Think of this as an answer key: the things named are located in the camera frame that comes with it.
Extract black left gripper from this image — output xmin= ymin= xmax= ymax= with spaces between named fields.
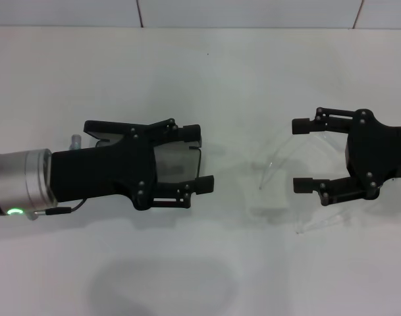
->
xmin=50 ymin=117 xmax=203 ymax=211

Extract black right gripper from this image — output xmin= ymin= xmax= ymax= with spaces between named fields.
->
xmin=291 ymin=107 xmax=401 ymax=207

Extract black glasses case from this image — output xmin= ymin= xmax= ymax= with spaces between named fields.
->
xmin=84 ymin=120 xmax=203 ymax=185

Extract clear white glasses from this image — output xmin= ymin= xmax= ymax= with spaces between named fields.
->
xmin=257 ymin=131 xmax=385 ymax=235

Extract silver cable connector plug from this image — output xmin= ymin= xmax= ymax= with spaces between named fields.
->
xmin=69 ymin=133 xmax=84 ymax=151

